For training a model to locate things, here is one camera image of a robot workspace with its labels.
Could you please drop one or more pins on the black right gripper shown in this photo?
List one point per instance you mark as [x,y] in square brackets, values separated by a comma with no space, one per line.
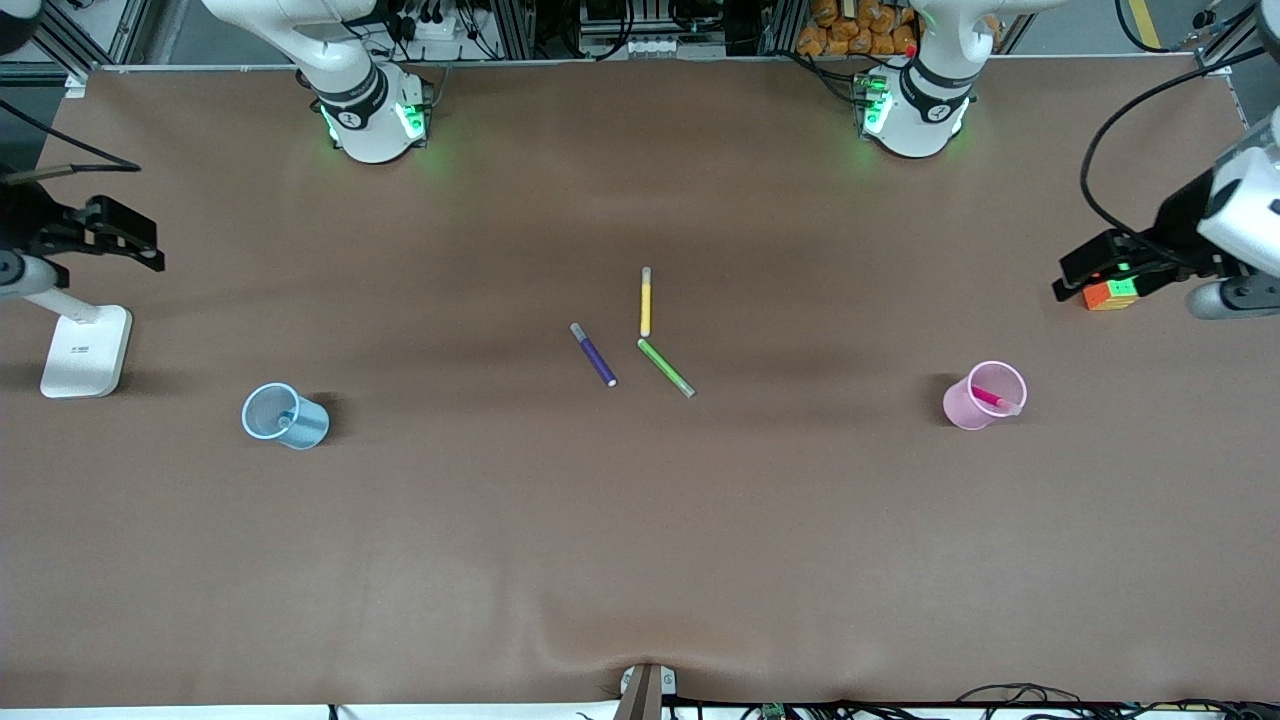
[30,222]

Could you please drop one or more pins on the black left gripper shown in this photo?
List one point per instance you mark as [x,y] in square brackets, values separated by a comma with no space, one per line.
[1177,229]

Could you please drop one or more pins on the pink marker pen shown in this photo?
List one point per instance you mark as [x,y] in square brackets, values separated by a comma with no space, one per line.
[990,398]

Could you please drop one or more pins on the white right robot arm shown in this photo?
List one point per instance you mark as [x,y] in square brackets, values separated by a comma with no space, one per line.
[350,110]

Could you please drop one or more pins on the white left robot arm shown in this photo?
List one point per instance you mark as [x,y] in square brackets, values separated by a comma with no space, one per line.
[925,110]

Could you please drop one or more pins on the multicoloured puzzle cube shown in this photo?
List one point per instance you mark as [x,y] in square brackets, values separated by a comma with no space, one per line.
[1110,297]

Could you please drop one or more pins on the pink plastic cup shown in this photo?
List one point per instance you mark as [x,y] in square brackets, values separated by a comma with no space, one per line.
[965,410]

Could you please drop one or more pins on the light blue plastic cup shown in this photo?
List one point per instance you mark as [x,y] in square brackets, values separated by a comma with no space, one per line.
[308,428]

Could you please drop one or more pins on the orange bagged items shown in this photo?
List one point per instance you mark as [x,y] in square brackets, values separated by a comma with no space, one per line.
[850,30]

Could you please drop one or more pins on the white power strip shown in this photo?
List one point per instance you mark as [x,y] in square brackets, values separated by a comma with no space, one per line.
[440,28]

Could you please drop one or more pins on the green marker pen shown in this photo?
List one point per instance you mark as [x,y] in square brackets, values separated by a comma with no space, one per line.
[662,365]

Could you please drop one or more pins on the yellow marker pen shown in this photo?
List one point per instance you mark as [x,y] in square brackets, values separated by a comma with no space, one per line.
[646,305]

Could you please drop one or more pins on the purple marker pen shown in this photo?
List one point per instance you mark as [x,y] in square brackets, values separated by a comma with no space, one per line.
[594,356]

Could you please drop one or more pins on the white terminal strip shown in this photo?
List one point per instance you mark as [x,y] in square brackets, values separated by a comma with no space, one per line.
[655,46]

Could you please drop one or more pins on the brown table cover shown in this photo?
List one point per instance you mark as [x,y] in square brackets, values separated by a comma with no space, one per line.
[640,520]

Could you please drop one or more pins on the aluminium frame post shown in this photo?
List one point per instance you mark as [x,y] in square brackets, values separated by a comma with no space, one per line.
[85,40]
[1235,40]

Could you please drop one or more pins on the metal edge bracket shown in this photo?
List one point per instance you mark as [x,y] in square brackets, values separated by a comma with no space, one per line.
[645,695]

